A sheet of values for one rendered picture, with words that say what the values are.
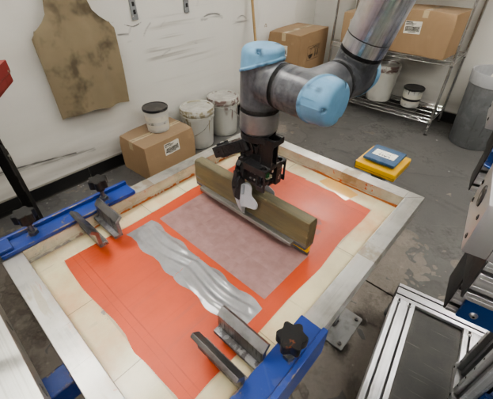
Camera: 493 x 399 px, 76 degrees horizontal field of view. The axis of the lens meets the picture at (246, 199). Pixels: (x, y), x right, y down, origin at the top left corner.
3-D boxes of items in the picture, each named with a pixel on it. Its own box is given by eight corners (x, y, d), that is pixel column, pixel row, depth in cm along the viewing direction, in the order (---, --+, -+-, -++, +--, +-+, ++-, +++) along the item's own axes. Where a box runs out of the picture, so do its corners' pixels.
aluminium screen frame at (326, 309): (251, 137, 112) (251, 127, 110) (419, 208, 81) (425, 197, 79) (4, 264, 67) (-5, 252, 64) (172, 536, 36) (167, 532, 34)
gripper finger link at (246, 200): (250, 226, 70) (256, 191, 65) (231, 214, 73) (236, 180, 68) (259, 221, 72) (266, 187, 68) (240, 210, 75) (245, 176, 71)
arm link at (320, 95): (368, 68, 49) (310, 53, 55) (328, 85, 43) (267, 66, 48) (356, 115, 54) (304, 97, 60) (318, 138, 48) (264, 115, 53)
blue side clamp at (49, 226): (130, 200, 86) (123, 180, 81) (140, 208, 83) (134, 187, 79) (7, 264, 68) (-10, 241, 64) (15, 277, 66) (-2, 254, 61)
